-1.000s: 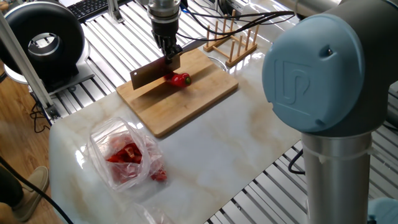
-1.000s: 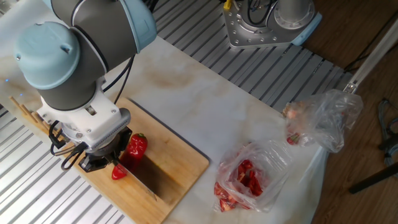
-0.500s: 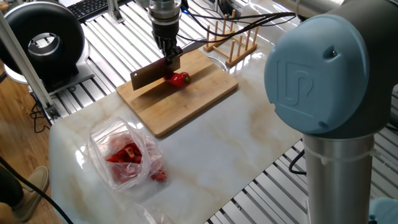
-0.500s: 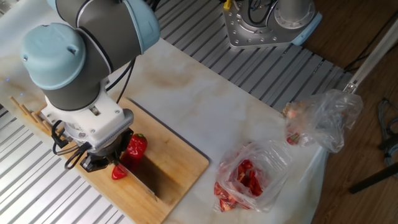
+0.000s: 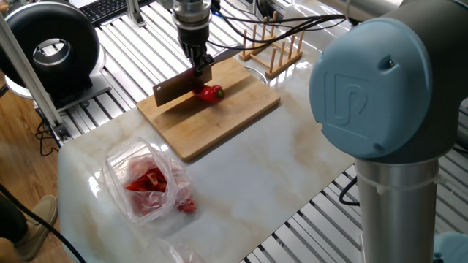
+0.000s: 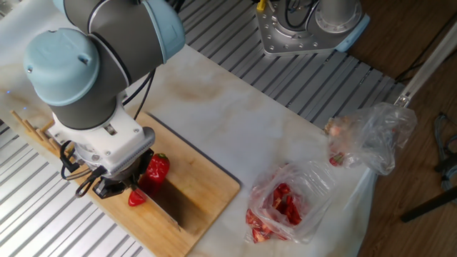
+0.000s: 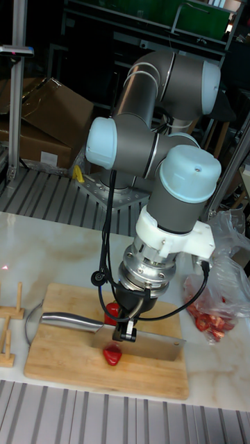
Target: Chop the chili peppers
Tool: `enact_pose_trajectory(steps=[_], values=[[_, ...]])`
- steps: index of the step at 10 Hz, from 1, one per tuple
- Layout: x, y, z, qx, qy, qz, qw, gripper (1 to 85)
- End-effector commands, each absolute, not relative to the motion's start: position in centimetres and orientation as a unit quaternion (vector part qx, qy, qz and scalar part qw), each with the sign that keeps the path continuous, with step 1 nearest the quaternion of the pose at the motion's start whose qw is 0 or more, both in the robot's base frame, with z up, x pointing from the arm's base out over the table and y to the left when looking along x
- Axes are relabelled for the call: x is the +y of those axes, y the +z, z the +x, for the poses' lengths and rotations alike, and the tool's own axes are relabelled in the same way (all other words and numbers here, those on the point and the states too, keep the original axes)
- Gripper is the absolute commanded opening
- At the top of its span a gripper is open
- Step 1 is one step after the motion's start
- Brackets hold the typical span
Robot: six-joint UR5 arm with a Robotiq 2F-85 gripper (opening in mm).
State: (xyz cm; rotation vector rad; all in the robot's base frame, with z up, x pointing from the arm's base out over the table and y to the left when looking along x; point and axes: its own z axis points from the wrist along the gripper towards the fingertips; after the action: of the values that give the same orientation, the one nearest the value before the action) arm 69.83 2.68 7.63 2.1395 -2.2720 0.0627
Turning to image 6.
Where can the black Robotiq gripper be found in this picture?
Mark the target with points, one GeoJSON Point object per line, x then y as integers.
{"type": "Point", "coordinates": [125, 174]}

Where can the steel cleaver knife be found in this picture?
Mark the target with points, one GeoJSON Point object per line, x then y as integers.
{"type": "Point", "coordinates": [164, 210]}

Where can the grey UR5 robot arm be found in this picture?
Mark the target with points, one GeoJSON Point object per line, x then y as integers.
{"type": "Point", "coordinates": [110, 53]}

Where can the cut red pepper tip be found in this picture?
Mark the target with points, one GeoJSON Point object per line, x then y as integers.
{"type": "Point", "coordinates": [136, 199]}

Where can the red bell pepper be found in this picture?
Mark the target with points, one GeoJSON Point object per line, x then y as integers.
{"type": "Point", "coordinates": [157, 171]}

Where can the bamboo cutting board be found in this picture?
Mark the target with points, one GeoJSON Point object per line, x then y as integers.
{"type": "Point", "coordinates": [200, 178]}

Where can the wooden peg rack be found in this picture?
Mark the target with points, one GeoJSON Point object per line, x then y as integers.
{"type": "Point", "coordinates": [30, 128]}

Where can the marble pattern table mat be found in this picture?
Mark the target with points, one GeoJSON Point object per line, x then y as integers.
{"type": "Point", "coordinates": [232, 125]}

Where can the chopped red pepper pieces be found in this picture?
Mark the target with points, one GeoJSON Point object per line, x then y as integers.
{"type": "Point", "coordinates": [289, 210]}

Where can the clear plastic bag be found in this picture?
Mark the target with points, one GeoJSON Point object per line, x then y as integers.
{"type": "Point", "coordinates": [314, 185]}
{"type": "Point", "coordinates": [378, 142]}

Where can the silver robot mounting plate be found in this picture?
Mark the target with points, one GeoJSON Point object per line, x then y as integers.
{"type": "Point", "coordinates": [285, 41]}

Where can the pale pepper scraps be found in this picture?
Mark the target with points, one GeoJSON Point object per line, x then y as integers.
{"type": "Point", "coordinates": [335, 130]}

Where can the yellow plastic object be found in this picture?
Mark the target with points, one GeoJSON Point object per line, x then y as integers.
{"type": "Point", "coordinates": [261, 4]}

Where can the black furniture leg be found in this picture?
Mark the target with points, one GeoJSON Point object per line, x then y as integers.
{"type": "Point", "coordinates": [428, 205]}

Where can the aluminium frame bar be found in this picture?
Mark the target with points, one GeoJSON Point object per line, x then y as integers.
{"type": "Point", "coordinates": [425, 71]}

